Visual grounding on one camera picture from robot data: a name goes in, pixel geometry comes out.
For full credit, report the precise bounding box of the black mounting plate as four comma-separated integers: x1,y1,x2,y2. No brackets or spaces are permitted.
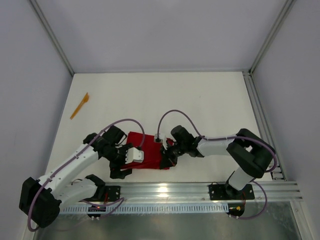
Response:
208,183,255,201
103,185,121,203

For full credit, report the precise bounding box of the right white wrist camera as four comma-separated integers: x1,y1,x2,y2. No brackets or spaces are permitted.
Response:
154,133,167,144

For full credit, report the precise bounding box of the aluminium frame post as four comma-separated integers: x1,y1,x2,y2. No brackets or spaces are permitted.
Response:
248,0,297,75
27,0,75,77

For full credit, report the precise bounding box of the right aluminium frame post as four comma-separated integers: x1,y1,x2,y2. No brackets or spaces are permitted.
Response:
248,0,297,75

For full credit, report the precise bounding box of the white slotted cable duct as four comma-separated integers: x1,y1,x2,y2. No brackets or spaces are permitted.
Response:
61,202,229,214

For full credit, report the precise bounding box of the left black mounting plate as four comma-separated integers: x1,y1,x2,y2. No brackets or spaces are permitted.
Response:
103,185,121,203

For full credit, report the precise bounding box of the left aluminium frame post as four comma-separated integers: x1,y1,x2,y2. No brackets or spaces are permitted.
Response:
27,0,75,77

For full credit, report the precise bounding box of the red cloth napkin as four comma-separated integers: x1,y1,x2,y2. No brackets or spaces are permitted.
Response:
120,131,172,170

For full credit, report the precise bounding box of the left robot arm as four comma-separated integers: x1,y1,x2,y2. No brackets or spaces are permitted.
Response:
19,126,136,232

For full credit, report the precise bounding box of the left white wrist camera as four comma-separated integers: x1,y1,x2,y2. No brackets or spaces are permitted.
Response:
125,147,144,164

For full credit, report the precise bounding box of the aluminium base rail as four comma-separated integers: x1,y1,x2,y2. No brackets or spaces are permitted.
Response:
106,181,303,204

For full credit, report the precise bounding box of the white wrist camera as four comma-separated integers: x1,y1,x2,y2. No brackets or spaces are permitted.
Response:
154,133,167,144
125,147,144,164

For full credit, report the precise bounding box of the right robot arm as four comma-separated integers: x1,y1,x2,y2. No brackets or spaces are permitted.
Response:
160,125,277,200

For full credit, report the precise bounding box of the orange plastic fork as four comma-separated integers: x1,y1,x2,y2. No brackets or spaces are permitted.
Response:
69,92,90,120

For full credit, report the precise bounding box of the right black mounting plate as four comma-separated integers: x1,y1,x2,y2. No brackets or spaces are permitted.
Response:
208,183,255,201

